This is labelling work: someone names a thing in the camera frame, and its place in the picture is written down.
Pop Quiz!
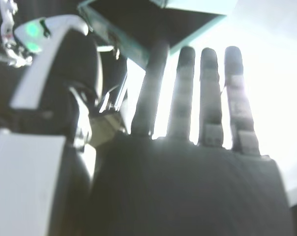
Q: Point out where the teal metal box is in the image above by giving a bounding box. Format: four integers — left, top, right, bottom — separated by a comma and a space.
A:
77, 0, 228, 138

